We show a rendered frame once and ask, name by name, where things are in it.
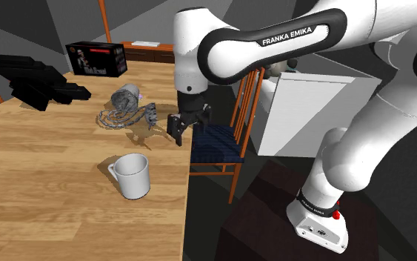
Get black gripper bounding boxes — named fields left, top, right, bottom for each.
left=167, top=90, right=213, bottom=148

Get orange chair with blue seat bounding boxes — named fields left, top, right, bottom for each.
left=188, top=66, right=267, bottom=205

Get grey round can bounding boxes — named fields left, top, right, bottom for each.
left=110, top=83, right=141, bottom=113

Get brown sideboard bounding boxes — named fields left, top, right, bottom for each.
left=119, top=40, right=176, bottom=65

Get white mug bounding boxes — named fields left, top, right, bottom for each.
left=107, top=153, right=152, bottom=200

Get white cabinet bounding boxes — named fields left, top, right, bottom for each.
left=256, top=70, right=383, bottom=159

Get black printed box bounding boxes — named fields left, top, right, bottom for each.
left=65, top=40, right=128, bottom=79

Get dark red robot stand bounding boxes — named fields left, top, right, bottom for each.
left=213, top=159, right=381, bottom=261

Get black stacked blocks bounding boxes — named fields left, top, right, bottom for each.
left=0, top=53, right=93, bottom=112

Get light wooden table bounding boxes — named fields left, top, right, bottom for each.
left=0, top=59, right=196, bottom=261

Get grey coiled cable with plug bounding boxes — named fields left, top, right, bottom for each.
left=96, top=102, right=159, bottom=131

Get orange wooden post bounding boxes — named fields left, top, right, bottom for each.
left=97, top=0, right=113, bottom=44

